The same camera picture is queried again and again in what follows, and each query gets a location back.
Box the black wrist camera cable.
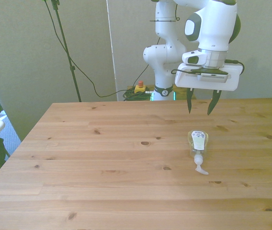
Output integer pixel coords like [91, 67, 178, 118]
[171, 59, 245, 76]

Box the yellow emergency stop button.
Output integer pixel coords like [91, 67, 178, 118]
[134, 80, 147, 94]

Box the coiled green cable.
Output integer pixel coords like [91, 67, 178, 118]
[122, 89, 156, 102]

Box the black hanging cable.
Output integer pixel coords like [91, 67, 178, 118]
[42, 0, 161, 98]

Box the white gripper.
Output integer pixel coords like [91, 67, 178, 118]
[174, 62, 243, 116]

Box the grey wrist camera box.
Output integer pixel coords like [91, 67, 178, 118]
[196, 73, 232, 83]

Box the white vertical wall strip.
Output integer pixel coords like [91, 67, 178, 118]
[105, 0, 118, 102]

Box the clear sanitizer bottle white pump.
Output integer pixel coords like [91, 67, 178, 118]
[187, 130, 210, 176]

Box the dark camera tripod stand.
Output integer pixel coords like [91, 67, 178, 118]
[50, 0, 82, 103]

